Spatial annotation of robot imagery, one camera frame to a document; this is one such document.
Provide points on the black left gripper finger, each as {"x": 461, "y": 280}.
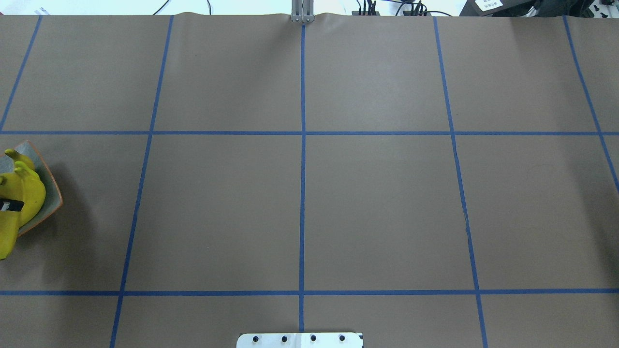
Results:
{"x": 7, "y": 205}

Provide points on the yellow banana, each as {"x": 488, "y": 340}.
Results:
{"x": 25, "y": 185}
{"x": 17, "y": 156}
{"x": 10, "y": 222}

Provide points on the grey square plate orange rim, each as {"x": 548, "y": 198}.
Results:
{"x": 53, "y": 199}

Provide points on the black label printer box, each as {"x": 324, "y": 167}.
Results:
{"x": 499, "y": 8}

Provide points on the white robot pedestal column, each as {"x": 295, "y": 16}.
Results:
{"x": 301, "y": 340}

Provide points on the aluminium frame post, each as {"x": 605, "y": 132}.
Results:
{"x": 302, "y": 11}

